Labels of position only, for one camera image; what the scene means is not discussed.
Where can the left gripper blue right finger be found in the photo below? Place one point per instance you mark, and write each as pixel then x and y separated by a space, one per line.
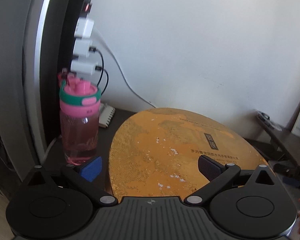
pixel 210 168

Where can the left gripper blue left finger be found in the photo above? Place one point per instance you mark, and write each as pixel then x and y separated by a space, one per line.
pixel 91 169

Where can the gold round box lid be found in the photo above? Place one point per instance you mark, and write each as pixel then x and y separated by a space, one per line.
pixel 154 153

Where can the spiral notebook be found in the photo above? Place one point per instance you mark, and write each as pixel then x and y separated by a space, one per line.
pixel 106 114

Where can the pink water bottle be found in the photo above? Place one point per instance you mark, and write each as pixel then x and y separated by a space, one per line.
pixel 79 102

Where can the clear plastic item on shelf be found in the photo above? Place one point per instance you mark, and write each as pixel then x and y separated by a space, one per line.
pixel 265 118

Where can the dark curved wooden shelf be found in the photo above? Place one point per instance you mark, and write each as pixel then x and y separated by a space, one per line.
pixel 286 141

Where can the white bottom charger plug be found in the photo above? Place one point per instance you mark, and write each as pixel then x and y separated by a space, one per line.
pixel 86 68

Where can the white charger plug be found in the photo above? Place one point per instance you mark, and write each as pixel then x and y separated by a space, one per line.
pixel 86 68
pixel 84 28
pixel 83 47

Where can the white middle charger plug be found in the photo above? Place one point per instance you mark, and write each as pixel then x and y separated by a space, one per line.
pixel 83 47

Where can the white top charger plug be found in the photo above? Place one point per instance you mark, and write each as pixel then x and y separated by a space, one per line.
pixel 84 28

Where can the grey monitor back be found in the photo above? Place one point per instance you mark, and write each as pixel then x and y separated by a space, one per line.
pixel 28 112

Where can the black power strip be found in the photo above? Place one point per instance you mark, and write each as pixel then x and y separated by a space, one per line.
pixel 75 10

